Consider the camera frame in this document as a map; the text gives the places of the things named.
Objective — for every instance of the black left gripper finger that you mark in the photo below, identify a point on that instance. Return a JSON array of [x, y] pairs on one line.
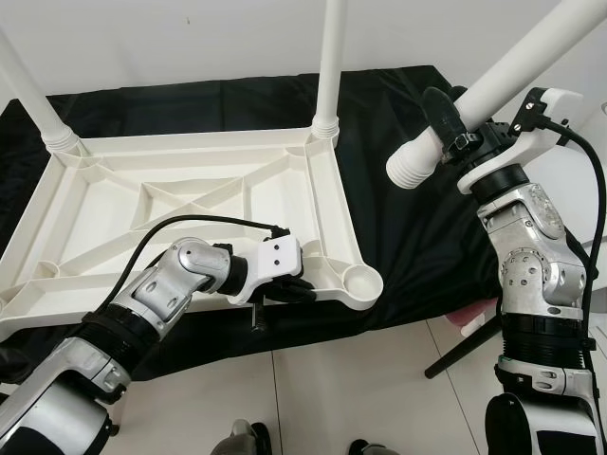
[[296, 287]]

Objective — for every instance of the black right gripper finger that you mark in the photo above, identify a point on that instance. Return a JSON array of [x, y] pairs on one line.
[[444, 118]]

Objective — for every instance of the white plastic table top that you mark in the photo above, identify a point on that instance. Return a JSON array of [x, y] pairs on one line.
[[57, 218]]

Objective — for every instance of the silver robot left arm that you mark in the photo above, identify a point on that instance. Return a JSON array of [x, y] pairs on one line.
[[152, 294]]

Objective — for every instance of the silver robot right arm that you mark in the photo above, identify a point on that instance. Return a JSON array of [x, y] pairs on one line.
[[541, 284]]

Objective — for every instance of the silver robot right leg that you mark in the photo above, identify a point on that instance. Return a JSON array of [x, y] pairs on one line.
[[373, 447]]

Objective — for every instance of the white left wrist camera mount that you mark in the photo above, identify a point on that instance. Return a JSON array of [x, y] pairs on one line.
[[275, 258]]

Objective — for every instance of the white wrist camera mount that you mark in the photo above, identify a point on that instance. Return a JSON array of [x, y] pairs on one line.
[[555, 104], [275, 258]]

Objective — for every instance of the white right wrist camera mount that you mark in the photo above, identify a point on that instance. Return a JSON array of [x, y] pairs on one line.
[[555, 104]]

